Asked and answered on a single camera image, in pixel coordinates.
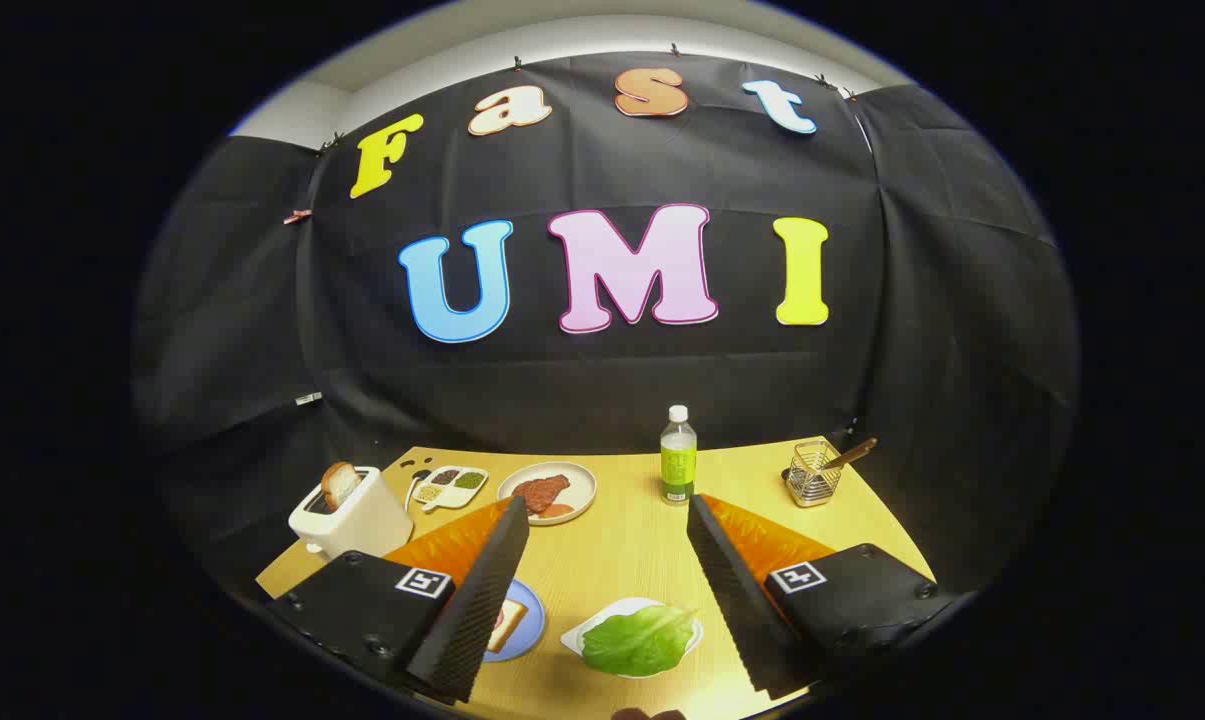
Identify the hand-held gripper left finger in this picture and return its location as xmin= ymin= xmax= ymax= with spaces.
xmin=265 ymin=496 xmax=531 ymax=706

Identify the round white plate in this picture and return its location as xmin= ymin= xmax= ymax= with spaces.
xmin=497 ymin=461 xmax=598 ymax=526

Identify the round blue plate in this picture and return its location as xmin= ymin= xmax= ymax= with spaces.
xmin=482 ymin=578 xmax=547 ymax=663

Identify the wooden handled utensil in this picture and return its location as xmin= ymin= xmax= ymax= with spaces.
xmin=824 ymin=437 xmax=878 ymax=473

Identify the white toaster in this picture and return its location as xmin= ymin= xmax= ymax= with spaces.
xmin=289 ymin=466 xmax=415 ymax=561

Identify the white square plate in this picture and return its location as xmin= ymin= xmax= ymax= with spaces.
xmin=560 ymin=597 xmax=705 ymax=673

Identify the white sectioned bean tray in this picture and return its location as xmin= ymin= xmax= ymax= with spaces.
xmin=412 ymin=465 xmax=489 ymax=511

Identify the wire mesh basket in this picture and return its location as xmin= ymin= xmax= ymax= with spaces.
xmin=787 ymin=439 xmax=843 ymax=508

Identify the black backdrop cloth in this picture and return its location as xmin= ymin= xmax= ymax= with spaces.
xmin=132 ymin=50 xmax=1080 ymax=601

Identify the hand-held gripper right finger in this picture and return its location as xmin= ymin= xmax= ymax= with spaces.
xmin=686 ymin=492 xmax=953 ymax=701

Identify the toasted bread slice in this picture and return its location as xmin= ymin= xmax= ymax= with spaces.
xmin=322 ymin=461 xmax=363 ymax=511

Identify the white bread slice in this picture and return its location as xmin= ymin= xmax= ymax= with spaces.
xmin=484 ymin=598 xmax=529 ymax=656

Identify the green label drink bottle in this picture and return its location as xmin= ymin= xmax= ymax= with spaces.
xmin=660 ymin=405 xmax=698 ymax=506

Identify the green lettuce leaf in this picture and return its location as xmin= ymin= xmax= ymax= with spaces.
xmin=581 ymin=604 xmax=698 ymax=678

